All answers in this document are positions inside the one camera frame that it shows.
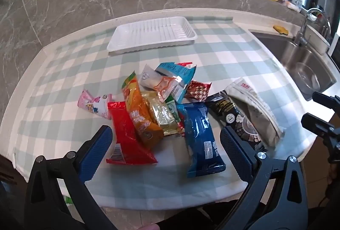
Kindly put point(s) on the blue snack packet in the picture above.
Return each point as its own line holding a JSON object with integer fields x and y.
{"x": 199, "y": 134}

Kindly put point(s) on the gold snack packet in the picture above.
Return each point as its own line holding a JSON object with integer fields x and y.
{"x": 159, "y": 113}

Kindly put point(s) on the teal snack packet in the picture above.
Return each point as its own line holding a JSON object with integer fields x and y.
{"x": 178, "y": 73}

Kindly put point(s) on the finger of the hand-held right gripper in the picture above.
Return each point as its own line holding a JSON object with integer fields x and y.
{"x": 316, "y": 122}
{"x": 325, "y": 101}

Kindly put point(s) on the steel sink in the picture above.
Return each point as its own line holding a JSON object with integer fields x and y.
{"x": 292, "y": 54}

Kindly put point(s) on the black snack packet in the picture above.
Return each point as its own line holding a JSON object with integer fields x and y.
{"x": 228, "y": 110}

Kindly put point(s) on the orange snack packet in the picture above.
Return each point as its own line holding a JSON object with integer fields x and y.
{"x": 138, "y": 113}

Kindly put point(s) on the yellow sponge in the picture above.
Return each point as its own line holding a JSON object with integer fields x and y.
{"x": 280, "y": 29}

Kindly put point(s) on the white sink basket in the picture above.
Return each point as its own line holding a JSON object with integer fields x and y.
{"x": 316, "y": 41}

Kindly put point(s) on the green white checked tablecloth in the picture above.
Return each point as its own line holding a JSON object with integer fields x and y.
{"x": 66, "y": 73}

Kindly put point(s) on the chrome faucet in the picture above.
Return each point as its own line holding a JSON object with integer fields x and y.
{"x": 301, "y": 30}

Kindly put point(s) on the pink snack packet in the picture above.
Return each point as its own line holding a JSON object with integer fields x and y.
{"x": 93, "y": 103}

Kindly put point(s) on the dark red patterned snack packet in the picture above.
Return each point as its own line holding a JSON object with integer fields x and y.
{"x": 198, "y": 90}

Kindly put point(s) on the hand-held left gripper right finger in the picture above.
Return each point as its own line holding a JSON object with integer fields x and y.
{"x": 236, "y": 150}

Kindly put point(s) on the glass bowl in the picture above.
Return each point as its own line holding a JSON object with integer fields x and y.
{"x": 306, "y": 75}

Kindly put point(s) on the beige snack pouch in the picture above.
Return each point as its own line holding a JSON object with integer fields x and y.
{"x": 252, "y": 105}

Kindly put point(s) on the clear white snack packet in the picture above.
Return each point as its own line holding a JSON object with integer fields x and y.
{"x": 151, "y": 78}

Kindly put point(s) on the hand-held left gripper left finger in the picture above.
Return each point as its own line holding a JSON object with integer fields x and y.
{"x": 98, "y": 150}

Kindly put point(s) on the white plastic tray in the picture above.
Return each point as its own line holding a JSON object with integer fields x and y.
{"x": 151, "y": 33}

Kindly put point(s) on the small green white snack packet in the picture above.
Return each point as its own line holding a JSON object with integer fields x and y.
{"x": 173, "y": 107}

